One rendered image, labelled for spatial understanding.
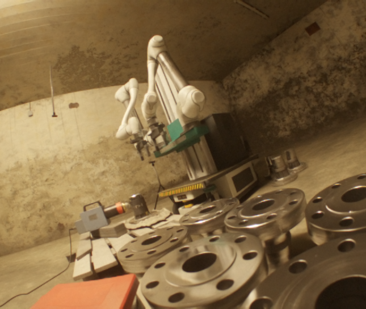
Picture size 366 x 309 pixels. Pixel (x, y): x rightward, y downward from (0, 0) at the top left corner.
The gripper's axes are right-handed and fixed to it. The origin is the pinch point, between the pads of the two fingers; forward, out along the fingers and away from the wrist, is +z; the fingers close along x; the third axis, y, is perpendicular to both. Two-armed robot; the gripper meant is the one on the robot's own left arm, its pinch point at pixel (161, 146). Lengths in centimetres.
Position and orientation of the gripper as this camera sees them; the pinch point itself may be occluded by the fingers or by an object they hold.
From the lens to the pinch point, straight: 139.8
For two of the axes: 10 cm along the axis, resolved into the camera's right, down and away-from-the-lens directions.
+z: 3.5, 9.3, -0.8
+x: 6.0, -2.9, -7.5
